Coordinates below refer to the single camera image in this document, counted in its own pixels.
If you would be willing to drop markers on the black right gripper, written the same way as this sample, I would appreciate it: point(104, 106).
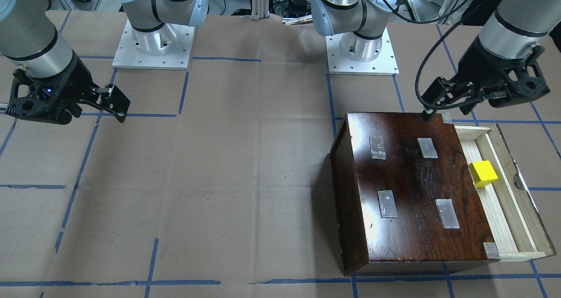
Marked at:
point(75, 79)

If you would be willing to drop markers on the yellow cube block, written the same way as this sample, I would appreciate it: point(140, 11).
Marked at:
point(483, 173)

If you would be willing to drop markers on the grey tape patch with spots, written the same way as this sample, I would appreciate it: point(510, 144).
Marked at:
point(387, 204)

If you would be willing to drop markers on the grey tape patch far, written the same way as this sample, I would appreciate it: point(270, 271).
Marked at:
point(377, 148)

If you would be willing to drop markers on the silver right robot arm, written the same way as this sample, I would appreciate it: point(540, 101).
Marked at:
point(31, 41)

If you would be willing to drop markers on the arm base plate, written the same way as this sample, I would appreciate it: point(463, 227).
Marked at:
point(168, 48)

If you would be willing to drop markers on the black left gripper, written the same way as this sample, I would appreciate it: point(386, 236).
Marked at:
point(481, 64)

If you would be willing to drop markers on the light wooden pull-out drawer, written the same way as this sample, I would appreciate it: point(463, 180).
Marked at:
point(518, 231)

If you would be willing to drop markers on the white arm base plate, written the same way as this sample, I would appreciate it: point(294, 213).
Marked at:
point(350, 55)

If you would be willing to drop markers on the dark wooden drawer box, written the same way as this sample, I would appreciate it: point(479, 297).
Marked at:
point(415, 242)

